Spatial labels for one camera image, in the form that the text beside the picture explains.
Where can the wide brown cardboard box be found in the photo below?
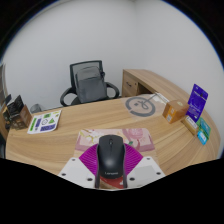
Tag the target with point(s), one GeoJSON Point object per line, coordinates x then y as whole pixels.
{"type": "Point", "coordinates": [24, 119]}

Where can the purple card package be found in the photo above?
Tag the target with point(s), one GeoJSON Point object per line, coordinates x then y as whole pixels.
{"type": "Point", "coordinates": [197, 101]}

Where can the black mesh office chair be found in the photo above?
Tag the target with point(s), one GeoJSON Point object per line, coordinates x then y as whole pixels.
{"type": "Point", "coordinates": [73, 70]}

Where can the grey backpack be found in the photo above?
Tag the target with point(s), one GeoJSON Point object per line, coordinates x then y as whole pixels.
{"type": "Point", "coordinates": [90, 85]}

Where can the wooden side desk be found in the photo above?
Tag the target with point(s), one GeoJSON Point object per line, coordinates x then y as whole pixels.
{"type": "Point", "coordinates": [143, 78]}

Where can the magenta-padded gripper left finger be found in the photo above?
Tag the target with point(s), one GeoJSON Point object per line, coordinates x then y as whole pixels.
{"type": "Point", "coordinates": [78, 171]}

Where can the pink and red printed mouse pad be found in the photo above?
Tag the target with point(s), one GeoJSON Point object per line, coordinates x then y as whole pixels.
{"type": "Point", "coordinates": [136, 138]}

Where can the green flat box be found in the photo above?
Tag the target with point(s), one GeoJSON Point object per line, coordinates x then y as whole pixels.
{"type": "Point", "coordinates": [205, 126]}

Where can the yellowish flat box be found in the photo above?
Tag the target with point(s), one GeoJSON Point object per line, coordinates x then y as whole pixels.
{"type": "Point", "coordinates": [190, 125]}

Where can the white printed sticker sheet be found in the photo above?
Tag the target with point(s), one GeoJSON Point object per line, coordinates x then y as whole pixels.
{"type": "Point", "coordinates": [45, 122]}

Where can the small teal box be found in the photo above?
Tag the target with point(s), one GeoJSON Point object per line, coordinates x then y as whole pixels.
{"type": "Point", "coordinates": [202, 137]}

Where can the black open box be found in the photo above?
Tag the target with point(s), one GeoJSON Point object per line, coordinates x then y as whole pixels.
{"type": "Point", "coordinates": [16, 106]}

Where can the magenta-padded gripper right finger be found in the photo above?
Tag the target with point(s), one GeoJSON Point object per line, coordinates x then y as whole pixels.
{"type": "Point", "coordinates": [145, 170]}

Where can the black computer mouse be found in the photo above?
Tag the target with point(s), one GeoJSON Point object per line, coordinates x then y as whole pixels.
{"type": "Point", "coordinates": [110, 158]}

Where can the small orange box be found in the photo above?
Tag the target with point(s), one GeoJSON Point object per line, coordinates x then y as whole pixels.
{"type": "Point", "coordinates": [175, 111]}

